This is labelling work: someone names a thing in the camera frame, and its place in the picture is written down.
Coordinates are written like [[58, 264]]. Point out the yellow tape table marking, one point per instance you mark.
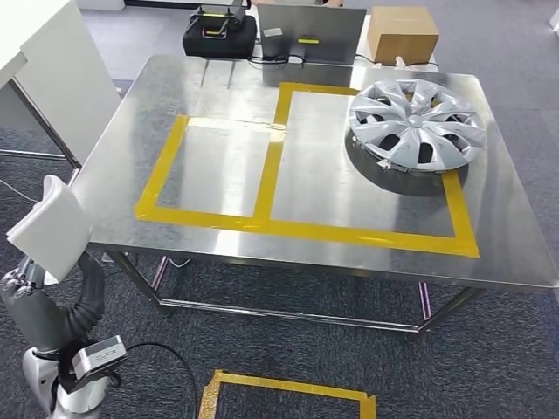
[[267, 173]]

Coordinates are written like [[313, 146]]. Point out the stainless steel workbench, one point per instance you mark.
[[502, 231]]

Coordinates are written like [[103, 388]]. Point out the brown cardboard box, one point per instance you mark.
[[402, 35]]

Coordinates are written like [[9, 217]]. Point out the silver wheel hubcap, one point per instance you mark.
[[415, 121]]

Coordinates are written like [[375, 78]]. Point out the white cabinet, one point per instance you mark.
[[554, 20]]

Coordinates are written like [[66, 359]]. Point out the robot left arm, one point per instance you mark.
[[39, 376]]

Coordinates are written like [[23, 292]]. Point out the yellow floor tape square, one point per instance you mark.
[[207, 405]]

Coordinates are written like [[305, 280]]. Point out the white curved plastic part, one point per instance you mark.
[[52, 231]]

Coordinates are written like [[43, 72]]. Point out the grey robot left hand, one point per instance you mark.
[[39, 324]]

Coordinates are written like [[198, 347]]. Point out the white desk metal legs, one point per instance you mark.
[[66, 75]]

